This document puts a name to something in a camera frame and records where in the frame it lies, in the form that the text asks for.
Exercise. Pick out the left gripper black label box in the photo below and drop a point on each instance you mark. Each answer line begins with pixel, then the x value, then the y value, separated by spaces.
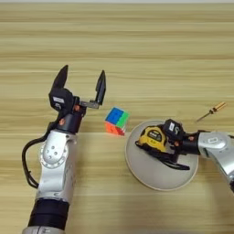
pixel 61 99

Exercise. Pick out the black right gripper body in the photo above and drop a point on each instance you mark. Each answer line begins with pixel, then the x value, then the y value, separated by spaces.
pixel 189 145

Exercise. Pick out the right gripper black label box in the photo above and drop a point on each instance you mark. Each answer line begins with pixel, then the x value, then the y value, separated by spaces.
pixel 173 129

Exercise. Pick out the multicolour puzzle cube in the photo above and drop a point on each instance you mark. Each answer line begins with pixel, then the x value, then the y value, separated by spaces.
pixel 117 121

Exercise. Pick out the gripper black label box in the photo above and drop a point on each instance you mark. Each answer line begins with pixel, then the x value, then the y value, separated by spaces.
pixel 61 99
pixel 173 129

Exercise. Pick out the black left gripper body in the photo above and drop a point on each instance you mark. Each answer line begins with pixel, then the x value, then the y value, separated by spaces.
pixel 71 120

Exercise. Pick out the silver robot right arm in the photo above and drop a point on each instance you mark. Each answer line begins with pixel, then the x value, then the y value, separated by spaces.
pixel 218 146

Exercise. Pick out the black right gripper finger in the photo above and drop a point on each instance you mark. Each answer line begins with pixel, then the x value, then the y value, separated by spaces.
pixel 170 157

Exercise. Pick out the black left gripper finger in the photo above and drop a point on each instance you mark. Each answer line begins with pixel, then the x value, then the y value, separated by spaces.
pixel 61 78
pixel 101 87

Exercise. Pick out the round white plate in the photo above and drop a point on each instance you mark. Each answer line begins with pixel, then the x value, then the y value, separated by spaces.
pixel 152 173

